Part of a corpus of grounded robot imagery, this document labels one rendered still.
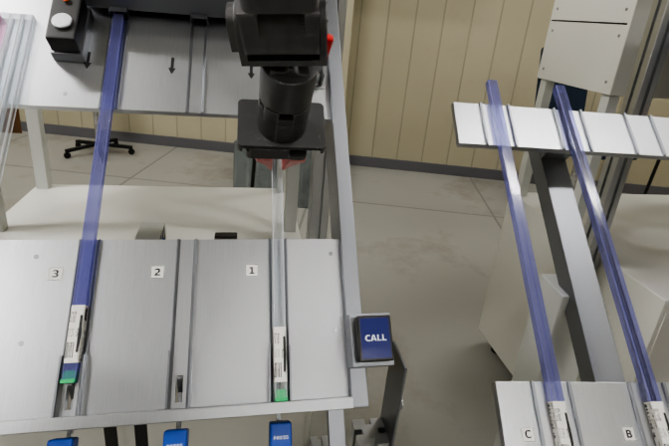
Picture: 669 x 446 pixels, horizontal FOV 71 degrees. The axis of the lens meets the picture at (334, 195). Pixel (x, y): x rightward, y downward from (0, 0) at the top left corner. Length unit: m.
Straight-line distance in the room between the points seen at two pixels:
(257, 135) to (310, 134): 0.06
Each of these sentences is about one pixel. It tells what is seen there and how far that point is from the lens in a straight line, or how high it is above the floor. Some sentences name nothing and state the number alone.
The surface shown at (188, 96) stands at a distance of 0.70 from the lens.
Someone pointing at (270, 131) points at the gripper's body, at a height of 1.00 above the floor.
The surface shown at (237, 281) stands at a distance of 0.59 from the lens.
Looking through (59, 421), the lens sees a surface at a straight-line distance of 0.59.
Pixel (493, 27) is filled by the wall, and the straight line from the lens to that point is 3.80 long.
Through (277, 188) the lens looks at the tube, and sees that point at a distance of 0.62.
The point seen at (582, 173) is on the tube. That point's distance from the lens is 0.70.
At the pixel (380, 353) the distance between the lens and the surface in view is 0.56.
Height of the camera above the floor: 1.13
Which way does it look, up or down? 21 degrees down
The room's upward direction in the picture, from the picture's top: 5 degrees clockwise
